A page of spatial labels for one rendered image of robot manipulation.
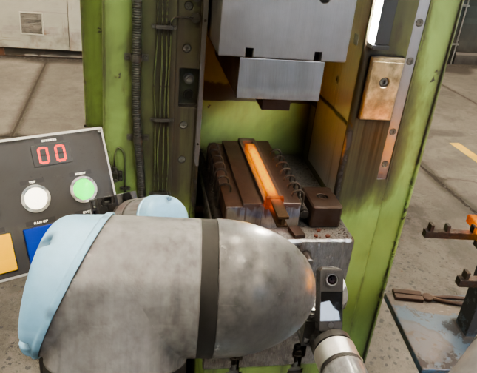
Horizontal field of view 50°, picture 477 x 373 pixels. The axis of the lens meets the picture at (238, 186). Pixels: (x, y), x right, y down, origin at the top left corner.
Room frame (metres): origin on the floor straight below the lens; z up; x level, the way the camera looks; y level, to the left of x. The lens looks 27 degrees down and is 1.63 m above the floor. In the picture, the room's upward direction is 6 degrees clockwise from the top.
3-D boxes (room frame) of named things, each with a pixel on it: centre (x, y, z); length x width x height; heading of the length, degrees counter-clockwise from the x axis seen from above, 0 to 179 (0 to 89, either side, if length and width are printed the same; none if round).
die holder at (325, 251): (1.40, -0.08, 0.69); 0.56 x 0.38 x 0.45; 12
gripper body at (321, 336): (0.75, -0.19, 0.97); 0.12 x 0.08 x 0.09; 12
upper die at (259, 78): (1.38, -0.03, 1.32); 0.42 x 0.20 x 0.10; 12
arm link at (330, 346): (0.67, -0.20, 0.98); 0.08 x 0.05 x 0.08; 102
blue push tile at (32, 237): (0.88, 0.38, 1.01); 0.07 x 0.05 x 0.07; 127
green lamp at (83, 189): (0.98, 0.33, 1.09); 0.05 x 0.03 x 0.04; 102
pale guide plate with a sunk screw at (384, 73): (1.37, -0.35, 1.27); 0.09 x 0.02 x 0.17; 102
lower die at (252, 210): (1.38, -0.03, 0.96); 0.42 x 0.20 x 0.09; 12
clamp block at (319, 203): (1.27, -0.23, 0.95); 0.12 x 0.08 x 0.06; 12
